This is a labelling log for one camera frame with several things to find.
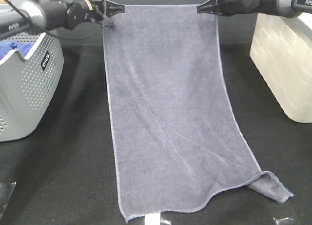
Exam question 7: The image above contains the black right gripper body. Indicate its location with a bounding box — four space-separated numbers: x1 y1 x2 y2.
217 0 261 16

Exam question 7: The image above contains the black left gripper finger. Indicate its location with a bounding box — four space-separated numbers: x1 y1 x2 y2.
104 0 125 17
91 12 114 28

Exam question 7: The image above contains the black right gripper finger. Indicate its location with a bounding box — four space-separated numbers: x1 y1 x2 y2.
196 0 220 15

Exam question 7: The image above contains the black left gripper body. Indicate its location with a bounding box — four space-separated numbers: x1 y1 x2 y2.
65 0 105 30

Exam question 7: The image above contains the dark grey towel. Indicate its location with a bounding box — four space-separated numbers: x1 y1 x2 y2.
103 4 292 221

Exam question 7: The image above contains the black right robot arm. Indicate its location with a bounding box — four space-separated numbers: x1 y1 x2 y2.
196 0 312 18

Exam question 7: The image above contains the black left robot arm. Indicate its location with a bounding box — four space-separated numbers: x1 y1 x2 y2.
0 0 125 40

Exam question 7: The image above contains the blue towel in basket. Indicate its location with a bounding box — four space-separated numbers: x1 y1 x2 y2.
0 41 34 60

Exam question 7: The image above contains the cream plastic storage bin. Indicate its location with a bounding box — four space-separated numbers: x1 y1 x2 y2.
250 13 312 123

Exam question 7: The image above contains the grey perforated laundry basket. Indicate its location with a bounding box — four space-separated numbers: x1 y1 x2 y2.
0 33 64 142

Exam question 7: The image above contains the black felt table mat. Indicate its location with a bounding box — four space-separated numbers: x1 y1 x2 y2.
0 0 312 225

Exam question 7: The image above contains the left clear tape strip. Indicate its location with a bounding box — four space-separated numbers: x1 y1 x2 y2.
0 182 16 219

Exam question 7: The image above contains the clear tape strip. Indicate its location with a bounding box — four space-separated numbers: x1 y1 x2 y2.
273 217 295 225
0 182 16 219
144 212 172 225

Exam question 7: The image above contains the centre clear tape strip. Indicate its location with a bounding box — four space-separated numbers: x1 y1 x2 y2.
144 212 172 225

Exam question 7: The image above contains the right clear tape strip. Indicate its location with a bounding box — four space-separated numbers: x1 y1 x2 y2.
273 217 295 225

